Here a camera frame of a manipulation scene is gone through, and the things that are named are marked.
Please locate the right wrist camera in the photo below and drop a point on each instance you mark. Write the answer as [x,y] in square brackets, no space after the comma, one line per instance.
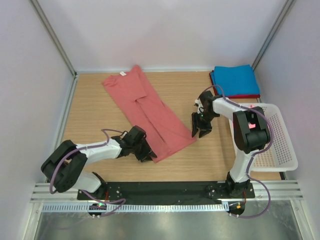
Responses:
[198,104]

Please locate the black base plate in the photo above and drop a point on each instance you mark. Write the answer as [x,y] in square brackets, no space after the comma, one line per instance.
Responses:
[152,191]

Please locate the bright pink t-shirt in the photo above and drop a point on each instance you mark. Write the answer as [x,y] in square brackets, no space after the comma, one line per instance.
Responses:
[251,125]

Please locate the folded blue t-shirt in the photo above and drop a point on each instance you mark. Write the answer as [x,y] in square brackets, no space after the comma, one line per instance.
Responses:
[236,80]

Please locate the salmon pink t-shirt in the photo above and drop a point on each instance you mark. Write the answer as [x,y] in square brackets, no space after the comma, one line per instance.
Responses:
[140,103]

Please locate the aluminium frame rail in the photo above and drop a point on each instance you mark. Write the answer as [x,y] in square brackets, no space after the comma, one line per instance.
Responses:
[278,190]

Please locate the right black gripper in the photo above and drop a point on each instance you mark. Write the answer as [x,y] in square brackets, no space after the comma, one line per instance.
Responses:
[204,129]

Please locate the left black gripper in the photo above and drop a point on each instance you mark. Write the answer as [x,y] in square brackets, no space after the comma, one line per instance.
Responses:
[147,149]

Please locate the white slotted cable duct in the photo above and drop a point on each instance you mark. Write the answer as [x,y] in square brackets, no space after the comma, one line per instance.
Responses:
[98,208]

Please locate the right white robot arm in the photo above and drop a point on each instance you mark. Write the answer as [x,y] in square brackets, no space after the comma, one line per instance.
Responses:
[251,133]

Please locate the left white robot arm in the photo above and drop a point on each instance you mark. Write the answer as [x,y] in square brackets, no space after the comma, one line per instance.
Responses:
[64,168]

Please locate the folded red t-shirt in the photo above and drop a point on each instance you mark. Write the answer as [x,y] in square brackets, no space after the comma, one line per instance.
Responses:
[236,96]

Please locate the white plastic basket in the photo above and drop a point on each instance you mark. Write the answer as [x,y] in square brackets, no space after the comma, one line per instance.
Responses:
[280,157]

